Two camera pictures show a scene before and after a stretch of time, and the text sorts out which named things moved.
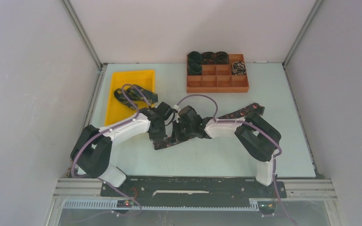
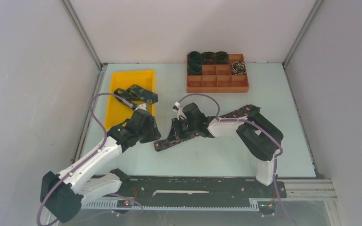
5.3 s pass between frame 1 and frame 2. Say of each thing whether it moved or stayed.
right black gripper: stayed
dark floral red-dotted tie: stayed
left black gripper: moved
